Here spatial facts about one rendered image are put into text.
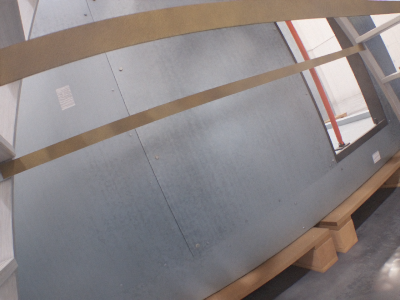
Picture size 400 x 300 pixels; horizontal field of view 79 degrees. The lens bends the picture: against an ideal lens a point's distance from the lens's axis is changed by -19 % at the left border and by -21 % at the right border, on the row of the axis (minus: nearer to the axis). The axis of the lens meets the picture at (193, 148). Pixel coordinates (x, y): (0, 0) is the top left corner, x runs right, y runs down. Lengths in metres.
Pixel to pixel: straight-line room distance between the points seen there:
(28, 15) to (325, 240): 1.26
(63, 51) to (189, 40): 0.98
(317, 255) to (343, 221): 0.20
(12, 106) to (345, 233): 1.28
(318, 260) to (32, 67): 1.19
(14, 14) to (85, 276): 0.80
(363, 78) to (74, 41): 1.76
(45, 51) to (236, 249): 1.01
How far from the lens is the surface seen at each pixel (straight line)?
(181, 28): 0.26
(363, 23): 2.09
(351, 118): 2.41
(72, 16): 1.18
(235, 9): 0.30
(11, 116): 0.66
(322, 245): 1.25
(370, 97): 1.89
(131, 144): 1.00
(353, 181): 1.54
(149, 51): 1.12
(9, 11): 0.56
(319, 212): 1.36
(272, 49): 1.37
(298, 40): 1.59
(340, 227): 1.32
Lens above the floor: 0.68
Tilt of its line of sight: level
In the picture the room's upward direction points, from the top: 24 degrees counter-clockwise
